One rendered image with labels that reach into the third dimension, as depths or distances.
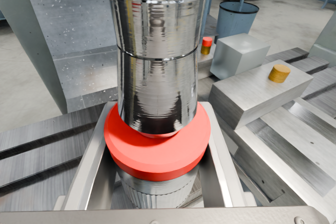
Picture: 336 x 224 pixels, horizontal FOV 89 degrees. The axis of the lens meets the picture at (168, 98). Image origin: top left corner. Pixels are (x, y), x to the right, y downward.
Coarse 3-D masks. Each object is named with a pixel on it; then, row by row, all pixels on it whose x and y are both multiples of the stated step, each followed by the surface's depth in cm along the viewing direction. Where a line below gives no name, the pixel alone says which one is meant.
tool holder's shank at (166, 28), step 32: (128, 0) 3; (160, 0) 3; (192, 0) 4; (128, 32) 4; (160, 32) 4; (192, 32) 4; (128, 64) 5; (160, 64) 4; (192, 64) 5; (128, 96) 5; (160, 96) 5; (192, 96) 6; (160, 128) 6
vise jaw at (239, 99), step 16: (272, 64) 28; (288, 64) 28; (224, 80) 24; (240, 80) 24; (256, 80) 25; (288, 80) 25; (304, 80) 25; (224, 96) 22; (240, 96) 22; (256, 96) 22; (272, 96) 22; (288, 96) 25; (224, 112) 23; (240, 112) 21; (256, 112) 23
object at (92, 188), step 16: (96, 128) 8; (96, 144) 8; (96, 160) 7; (112, 160) 9; (80, 176) 6; (96, 176) 7; (112, 176) 9; (80, 192) 6; (96, 192) 7; (112, 192) 9; (64, 208) 6; (80, 208) 6; (96, 208) 7
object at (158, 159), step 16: (112, 112) 8; (112, 128) 7; (128, 128) 7; (192, 128) 7; (208, 128) 7; (112, 144) 7; (128, 144) 7; (144, 144) 7; (160, 144) 7; (176, 144) 7; (192, 144) 7; (128, 160) 6; (144, 160) 6; (160, 160) 6; (176, 160) 6; (192, 160) 6; (144, 176) 6; (160, 176) 6; (176, 176) 7
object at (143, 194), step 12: (120, 168) 7; (192, 168) 7; (132, 180) 7; (144, 180) 7; (168, 180) 7; (180, 180) 7; (192, 180) 9; (132, 192) 8; (144, 192) 8; (156, 192) 7; (168, 192) 8; (180, 192) 8; (144, 204) 9; (156, 204) 9; (168, 204) 9; (180, 204) 10
